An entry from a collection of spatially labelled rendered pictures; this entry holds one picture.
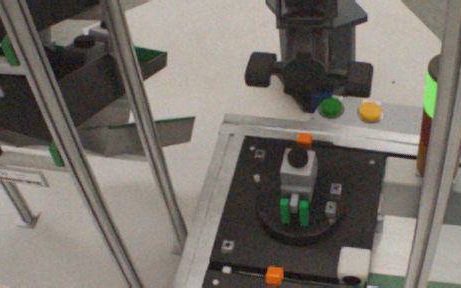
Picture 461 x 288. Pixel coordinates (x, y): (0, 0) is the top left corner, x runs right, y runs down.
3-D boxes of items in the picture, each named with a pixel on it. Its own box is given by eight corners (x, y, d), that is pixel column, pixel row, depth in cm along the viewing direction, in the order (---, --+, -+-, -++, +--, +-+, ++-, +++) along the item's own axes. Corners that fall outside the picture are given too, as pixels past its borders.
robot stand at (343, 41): (332, 46, 148) (330, -25, 132) (368, 88, 140) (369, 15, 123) (271, 68, 145) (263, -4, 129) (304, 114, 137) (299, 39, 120)
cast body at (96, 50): (85, 74, 95) (85, 29, 92) (109, 79, 94) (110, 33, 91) (50, 95, 89) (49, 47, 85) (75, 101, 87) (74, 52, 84)
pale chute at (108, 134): (126, 125, 122) (130, 100, 121) (191, 142, 118) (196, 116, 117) (33, 137, 95) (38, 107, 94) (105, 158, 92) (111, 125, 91)
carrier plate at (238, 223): (244, 145, 121) (243, 137, 120) (384, 162, 117) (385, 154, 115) (210, 266, 108) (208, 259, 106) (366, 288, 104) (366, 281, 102)
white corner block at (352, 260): (341, 259, 107) (341, 245, 104) (370, 262, 106) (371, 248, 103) (336, 285, 104) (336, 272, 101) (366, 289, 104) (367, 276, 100)
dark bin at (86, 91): (96, 52, 104) (97, 8, 101) (167, 66, 101) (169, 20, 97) (-22, 121, 81) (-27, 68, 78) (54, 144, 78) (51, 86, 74)
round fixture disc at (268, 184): (266, 164, 116) (265, 157, 115) (351, 174, 114) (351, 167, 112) (247, 237, 108) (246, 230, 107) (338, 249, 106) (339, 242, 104)
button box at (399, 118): (315, 114, 131) (314, 92, 126) (425, 128, 127) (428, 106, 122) (309, 143, 127) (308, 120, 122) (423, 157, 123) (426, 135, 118)
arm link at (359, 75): (371, 60, 94) (374, 32, 98) (238, 48, 97) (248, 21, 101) (370, 100, 101) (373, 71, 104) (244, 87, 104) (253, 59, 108)
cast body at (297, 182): (289, 165, 109) (286, 136, 103) (317, 169, 108) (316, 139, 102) (278, 211, 104) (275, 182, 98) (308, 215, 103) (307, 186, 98)
